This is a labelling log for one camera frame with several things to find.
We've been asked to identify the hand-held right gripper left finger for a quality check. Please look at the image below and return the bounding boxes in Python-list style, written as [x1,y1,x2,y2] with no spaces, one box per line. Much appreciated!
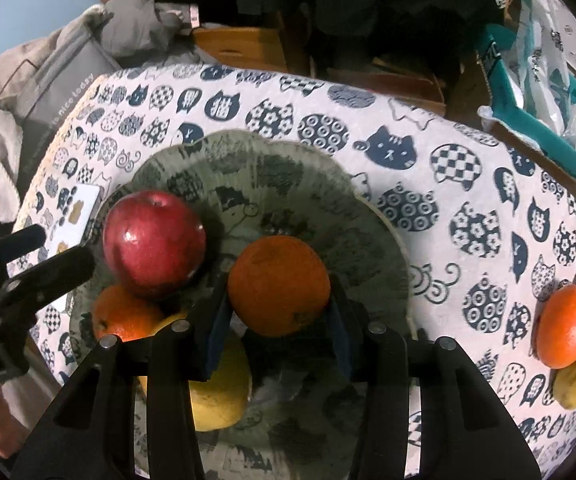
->
[12,280,235,480]

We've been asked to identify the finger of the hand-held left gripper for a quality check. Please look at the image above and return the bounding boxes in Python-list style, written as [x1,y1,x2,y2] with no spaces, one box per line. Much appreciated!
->
[0,224,47,283]
[0,246,96,322]

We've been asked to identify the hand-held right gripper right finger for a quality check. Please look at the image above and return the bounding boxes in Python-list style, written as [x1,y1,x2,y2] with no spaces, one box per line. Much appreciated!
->
[324,272,544,480]

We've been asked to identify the yellow lemon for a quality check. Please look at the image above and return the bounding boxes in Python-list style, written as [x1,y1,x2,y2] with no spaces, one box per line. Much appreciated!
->
[140,310,253,431]

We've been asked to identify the orange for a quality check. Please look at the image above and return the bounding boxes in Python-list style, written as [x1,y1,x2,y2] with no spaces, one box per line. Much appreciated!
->
[535,284,576,370]
[92,284,166,343]
[228,236,331,337]

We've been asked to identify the dark glass bowl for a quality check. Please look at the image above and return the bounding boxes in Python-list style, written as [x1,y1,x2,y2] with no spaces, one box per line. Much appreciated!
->
[66,130,415,480]

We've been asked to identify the white sticker card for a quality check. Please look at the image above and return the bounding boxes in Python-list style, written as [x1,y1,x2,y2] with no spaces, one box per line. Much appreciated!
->
[48,184,102,261]

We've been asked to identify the grey tote bag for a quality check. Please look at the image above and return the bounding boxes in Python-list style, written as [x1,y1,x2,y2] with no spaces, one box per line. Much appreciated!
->
[22,47,124,173]

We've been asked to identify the cat-print tablecloth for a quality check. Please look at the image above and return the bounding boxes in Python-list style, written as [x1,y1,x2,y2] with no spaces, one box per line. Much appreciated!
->
[8,62,576,480]

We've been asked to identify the grey crumpled clothes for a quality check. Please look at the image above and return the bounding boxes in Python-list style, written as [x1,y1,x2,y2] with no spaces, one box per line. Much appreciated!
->
[102,0,203,57]

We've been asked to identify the wooden drawer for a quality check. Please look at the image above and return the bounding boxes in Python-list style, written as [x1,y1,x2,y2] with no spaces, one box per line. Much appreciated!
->
[192,25,289,75]

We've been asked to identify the teal plastic basket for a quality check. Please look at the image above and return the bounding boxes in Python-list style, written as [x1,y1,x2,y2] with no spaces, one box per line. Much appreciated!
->
[477,24,576,197]

